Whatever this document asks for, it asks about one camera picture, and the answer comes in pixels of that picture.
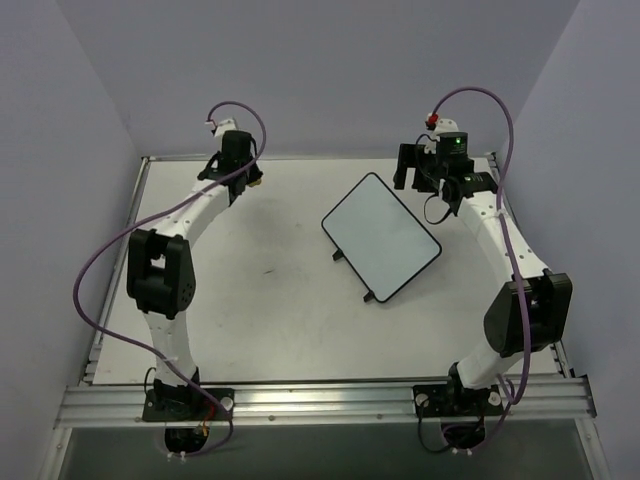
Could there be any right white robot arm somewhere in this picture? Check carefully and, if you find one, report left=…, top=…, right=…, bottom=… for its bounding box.
left=393, top=132, right=573, bottom=413

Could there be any aluminium front rail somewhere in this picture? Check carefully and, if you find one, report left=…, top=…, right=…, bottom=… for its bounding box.
left=55, top=375, right=596, bottom=428

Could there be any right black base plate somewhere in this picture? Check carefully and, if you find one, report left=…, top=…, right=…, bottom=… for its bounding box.
left=412, top=383, right=504, bottom=418

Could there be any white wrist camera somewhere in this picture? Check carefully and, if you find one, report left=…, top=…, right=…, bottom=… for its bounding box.
left=424, top=113, right=459, bottom=153
left=205, top=117, right=238, bottom=138

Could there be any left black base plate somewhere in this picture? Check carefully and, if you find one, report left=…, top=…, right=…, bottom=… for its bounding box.
left=142, top=387, right=236, bottom=421

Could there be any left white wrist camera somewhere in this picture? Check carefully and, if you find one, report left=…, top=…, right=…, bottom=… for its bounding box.
left=205, top=117, right=238, bottom=138

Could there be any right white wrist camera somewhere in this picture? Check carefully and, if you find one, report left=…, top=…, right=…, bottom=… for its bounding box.
left=424, top=113, right=459, bottom=153

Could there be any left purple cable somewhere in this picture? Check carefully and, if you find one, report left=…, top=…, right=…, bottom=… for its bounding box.
left=73, top=101, right=269, bottom=459

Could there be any right thin black cable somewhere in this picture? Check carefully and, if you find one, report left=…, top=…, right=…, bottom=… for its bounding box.
left=423, top=192, right=459, bottom=226

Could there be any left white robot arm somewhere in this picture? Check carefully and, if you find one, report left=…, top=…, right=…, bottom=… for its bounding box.
left=126, top=130, right=262, bottom=419

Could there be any small black-framed whiteboard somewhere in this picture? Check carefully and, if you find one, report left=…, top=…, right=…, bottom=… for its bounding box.
left=321, top=172, right=442, bottom=303

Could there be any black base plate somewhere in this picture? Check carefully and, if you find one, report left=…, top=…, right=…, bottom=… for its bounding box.
left=142, top=387, right=236, bottom=421
left=412, top=383, right=504, bottom=418

